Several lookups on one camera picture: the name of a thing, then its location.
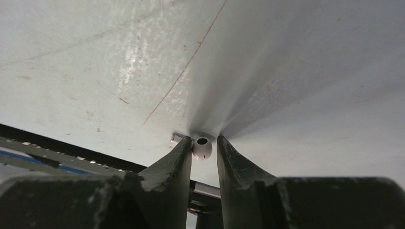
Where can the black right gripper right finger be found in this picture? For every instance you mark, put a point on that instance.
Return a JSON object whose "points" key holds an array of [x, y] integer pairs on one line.
{"points": [[252, 198]]}

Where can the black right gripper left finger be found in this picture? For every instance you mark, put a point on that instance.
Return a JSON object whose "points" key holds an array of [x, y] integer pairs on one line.
{"points": [[155, 198]]}

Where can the white earbud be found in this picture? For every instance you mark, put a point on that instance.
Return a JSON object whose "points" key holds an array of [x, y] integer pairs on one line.
{"points": [[201, 146]]}

